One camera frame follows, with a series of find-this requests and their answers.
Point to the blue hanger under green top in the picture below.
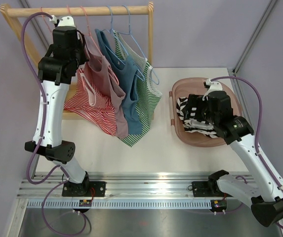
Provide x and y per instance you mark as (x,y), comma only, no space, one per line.
(136,42)

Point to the blue tank top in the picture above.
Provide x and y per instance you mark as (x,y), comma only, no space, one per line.
(126,72)

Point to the black white striped tank top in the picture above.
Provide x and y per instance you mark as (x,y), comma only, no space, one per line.
(190,124)

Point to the mauve tank top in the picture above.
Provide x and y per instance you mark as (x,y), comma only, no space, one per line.
(107,83)

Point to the wooden clothes rack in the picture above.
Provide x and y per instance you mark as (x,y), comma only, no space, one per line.
(18,19)

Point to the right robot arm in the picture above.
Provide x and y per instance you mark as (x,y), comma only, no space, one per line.
(266,199)

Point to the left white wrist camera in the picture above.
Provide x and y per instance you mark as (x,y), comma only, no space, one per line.
(62,21)

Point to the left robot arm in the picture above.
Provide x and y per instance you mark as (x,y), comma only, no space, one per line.
(55,71)

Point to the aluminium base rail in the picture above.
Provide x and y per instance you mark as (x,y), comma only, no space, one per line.
(160,185)

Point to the right aluminium frame post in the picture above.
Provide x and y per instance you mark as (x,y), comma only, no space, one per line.
(255,34)

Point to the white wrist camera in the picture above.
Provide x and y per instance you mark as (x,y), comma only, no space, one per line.
(62,21)
(211,86)

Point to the aluminium frame post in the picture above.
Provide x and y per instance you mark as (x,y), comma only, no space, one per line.
(36,28)
(255,34)

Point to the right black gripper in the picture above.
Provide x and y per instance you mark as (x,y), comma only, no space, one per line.
(194,101)

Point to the left aluminium frame post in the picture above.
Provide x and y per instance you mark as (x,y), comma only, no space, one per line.
(36,28)

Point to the pink hanger under mauve top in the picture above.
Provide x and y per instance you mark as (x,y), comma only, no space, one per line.
(88,22)

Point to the white slotted cable duct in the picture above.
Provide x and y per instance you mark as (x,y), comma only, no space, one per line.
(121,204)

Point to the pink wire hanger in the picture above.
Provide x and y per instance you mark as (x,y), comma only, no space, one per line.
(47,20)

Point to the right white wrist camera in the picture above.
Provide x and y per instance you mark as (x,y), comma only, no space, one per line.
(211,86)

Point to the red white striped tank top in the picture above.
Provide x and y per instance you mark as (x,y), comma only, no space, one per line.
(90,104)

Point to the green white striped tank top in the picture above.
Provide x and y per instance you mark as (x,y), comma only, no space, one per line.
(148,95)

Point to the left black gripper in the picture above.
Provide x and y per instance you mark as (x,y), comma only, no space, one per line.
(83,58)

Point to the pink plastic basin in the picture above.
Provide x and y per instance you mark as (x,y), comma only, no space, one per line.
(182,88)

